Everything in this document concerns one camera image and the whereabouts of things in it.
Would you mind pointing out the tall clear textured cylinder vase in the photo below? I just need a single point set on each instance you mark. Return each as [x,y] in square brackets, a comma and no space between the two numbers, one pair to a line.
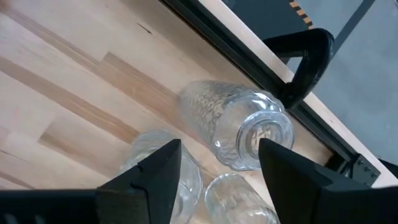
[211,118]

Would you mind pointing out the clear smooth jar vase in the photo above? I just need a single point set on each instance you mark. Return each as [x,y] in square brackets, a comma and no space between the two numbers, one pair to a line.
[236,199]

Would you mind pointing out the clear crosshatched jar vase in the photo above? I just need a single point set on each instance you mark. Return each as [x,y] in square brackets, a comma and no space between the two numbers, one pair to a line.
[191,179]

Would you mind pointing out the black table edge rail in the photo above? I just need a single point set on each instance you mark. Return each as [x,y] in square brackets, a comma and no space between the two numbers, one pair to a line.
[236,54]

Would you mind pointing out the black corner bracket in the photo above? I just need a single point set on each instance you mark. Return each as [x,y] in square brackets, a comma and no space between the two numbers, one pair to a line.
[363,171]

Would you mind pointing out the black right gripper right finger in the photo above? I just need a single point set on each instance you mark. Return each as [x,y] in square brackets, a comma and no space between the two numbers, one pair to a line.
[311,199]

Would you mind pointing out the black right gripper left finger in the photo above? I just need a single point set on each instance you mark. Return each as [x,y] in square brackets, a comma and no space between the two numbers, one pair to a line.
[140,202]

